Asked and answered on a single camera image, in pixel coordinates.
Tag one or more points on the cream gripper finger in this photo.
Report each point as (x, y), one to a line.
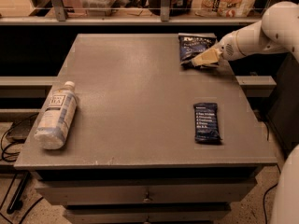
(208, 57)

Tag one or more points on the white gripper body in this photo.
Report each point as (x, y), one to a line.
(227, 50)

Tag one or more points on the blue chip bag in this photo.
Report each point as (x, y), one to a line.
(191, 45)

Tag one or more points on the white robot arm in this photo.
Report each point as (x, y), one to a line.
(276, 32)

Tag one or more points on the colourful snack bag on shelf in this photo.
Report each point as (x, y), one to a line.
(225, 8)

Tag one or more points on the blue plastic water bottle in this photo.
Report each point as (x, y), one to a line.
(53, 128)

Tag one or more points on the dark blue snack bar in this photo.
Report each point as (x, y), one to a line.
(206, 123)

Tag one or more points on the grey drawer cabinet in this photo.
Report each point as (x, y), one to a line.
(135, 119)

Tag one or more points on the clear plastic container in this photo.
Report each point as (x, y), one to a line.
(98, 7)

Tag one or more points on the upper grey drawer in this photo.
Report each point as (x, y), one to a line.
(145, 191)

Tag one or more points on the grey drawer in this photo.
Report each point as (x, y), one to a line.
(145, 191)
(142, 215)

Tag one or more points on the lower grey drawer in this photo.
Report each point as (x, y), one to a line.
(142, 215)

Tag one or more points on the black power adapter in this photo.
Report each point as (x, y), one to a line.
(19, 132)

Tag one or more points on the grey shelf rail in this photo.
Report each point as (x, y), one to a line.
(22, 12)

